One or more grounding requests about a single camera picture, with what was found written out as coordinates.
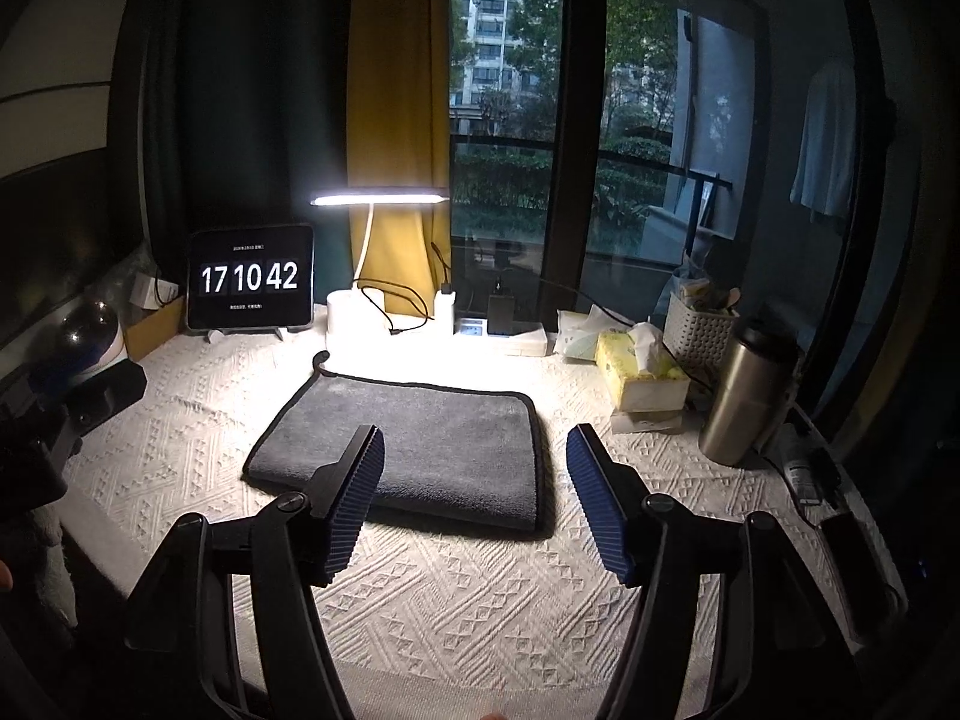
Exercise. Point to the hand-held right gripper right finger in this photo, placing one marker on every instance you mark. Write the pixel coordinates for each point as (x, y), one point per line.
(600, 504)

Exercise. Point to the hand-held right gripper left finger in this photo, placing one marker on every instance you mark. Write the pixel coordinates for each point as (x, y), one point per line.
(354, 496)

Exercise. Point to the grey towel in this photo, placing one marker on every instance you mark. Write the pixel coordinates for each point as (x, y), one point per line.
(409, 441)

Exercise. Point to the cardboard box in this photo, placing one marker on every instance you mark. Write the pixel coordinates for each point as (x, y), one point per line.
(154, 322)

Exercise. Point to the yellow tissue box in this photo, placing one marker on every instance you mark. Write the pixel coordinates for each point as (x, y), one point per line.
(646, 379)

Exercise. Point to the white textured tablecloth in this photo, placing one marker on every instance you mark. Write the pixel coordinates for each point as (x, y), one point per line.
(420, 615)

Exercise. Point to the wet wipes pack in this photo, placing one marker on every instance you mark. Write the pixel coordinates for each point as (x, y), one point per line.
(585, 334)

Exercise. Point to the stainless steel thermos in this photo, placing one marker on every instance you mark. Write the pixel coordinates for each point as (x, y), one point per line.
(742, 394)

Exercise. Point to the white power strip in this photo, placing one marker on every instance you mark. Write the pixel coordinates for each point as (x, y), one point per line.
(502, 336)

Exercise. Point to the white tablet stand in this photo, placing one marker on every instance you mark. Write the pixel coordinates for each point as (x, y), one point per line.
(247, 332)

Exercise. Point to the white desk lamp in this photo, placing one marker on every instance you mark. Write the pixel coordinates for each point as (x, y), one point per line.
(358, 300)

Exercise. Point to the white woven basket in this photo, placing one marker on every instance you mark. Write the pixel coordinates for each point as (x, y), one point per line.
(697, 330)

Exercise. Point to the white charger plug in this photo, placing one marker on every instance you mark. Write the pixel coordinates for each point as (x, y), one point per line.
(445, 306)

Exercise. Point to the black charger adapter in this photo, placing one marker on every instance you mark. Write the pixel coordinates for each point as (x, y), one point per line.
(503, 313)

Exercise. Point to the tablet clock display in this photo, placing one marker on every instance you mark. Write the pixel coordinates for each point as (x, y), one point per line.
(250, 277)

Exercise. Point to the dark green curtain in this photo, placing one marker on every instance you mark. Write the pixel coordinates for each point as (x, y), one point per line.
(247, 90)

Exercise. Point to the yellow curtain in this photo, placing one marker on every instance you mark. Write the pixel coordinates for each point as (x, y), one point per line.
(394, 90)

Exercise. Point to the hanging light shirt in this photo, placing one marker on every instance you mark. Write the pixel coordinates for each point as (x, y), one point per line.
(825, 135)

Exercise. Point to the white security camera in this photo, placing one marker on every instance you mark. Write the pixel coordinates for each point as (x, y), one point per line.
(94, 341)

